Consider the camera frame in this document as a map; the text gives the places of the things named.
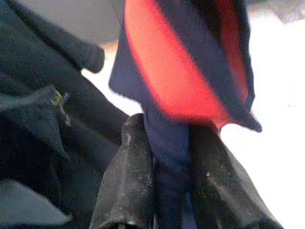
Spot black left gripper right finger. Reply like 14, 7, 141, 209
189, 120, 285, 229

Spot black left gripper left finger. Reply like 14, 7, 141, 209
89, 113, 155, 229

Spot navy shorts with red trim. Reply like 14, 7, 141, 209
108, 0, 263, 229

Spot black shirt with green print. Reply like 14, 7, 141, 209
0, 0, 131, 229

